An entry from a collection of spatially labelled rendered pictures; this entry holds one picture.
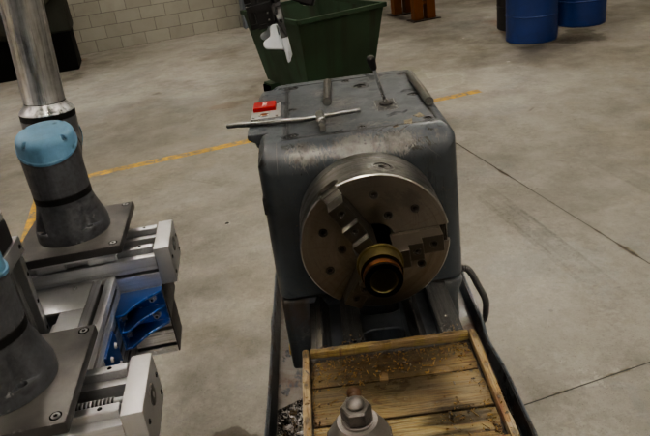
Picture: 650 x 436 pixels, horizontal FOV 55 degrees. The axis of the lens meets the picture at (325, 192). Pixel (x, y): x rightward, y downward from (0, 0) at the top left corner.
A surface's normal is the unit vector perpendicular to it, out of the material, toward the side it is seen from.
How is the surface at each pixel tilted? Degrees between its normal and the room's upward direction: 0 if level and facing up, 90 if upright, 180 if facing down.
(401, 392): 0
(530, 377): 0
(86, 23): 90
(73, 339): 0
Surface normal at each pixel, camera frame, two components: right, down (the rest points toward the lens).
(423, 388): -0.12, -0.90
